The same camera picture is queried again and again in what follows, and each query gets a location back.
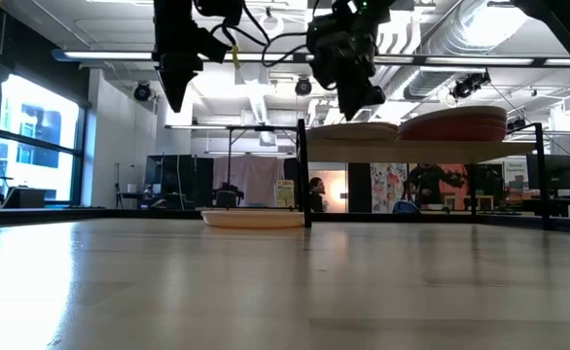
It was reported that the black cabinet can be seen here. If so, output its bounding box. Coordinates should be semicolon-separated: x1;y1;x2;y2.
144;154;214;210

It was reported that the blue chair back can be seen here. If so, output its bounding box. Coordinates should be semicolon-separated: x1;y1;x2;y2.
392;199;420;215

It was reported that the black table back rail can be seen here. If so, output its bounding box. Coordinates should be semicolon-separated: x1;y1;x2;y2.
0;206;570;235

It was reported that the yellow sign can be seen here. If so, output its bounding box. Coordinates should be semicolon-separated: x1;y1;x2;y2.
274;179;296;209

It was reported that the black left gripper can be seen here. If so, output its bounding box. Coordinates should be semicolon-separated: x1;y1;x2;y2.
152;0;232;115

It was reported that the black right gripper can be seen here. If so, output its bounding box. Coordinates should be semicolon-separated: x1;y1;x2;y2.
306;0;394;123

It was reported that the person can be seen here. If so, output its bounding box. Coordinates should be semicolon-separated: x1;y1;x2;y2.
307;176;329;214

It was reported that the silver ventilation duct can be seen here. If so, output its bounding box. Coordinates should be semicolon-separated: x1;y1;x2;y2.
401;0;529;101

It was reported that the black computer monitor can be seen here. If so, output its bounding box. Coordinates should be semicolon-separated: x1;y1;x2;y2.
525;154;570;192

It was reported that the grey beige plate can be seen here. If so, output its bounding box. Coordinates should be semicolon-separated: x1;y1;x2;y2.
306;122;401;143

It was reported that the long linear ceiling lamp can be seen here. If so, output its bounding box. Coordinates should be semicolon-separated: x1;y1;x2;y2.
51;48;570;68

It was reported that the tan pink plate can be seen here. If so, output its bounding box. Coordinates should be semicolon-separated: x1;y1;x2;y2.
400;105;509;123

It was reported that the pink curtain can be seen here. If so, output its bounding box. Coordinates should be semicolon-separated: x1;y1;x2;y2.
211;154;286;208

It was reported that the black box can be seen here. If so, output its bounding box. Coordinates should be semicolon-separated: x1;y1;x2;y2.
3;187;48;210

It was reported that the black dish rack frame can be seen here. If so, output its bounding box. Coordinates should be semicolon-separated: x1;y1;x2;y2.
296;118;552;230

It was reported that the colourful poster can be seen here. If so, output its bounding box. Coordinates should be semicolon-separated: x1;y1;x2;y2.
370;162;409;214

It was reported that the light peach plate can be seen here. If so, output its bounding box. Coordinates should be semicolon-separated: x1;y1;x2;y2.
199;208;306;229

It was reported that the large window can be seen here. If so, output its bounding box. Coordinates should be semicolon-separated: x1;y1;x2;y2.
0;72;82;205

